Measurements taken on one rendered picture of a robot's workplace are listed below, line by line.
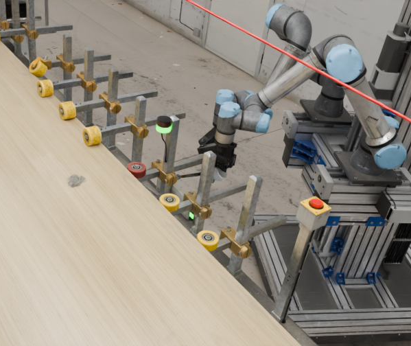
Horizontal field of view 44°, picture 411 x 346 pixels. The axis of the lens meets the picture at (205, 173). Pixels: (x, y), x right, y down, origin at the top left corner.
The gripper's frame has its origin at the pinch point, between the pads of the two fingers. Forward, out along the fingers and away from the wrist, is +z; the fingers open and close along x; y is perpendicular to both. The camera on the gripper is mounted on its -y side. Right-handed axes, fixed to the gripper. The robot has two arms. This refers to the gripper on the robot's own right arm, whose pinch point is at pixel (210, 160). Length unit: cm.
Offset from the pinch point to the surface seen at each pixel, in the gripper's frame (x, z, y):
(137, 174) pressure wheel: -3.7, -7.9, -43.2
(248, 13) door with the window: 229, 25, 230
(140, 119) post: 19.2, -18.9, -28.8
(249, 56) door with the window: 216, 67, 230
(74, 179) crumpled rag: 2, -10, -69
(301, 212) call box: -78, -37, -31
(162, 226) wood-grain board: -37, -8, -53
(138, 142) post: 19.2, -6.7, -29.1
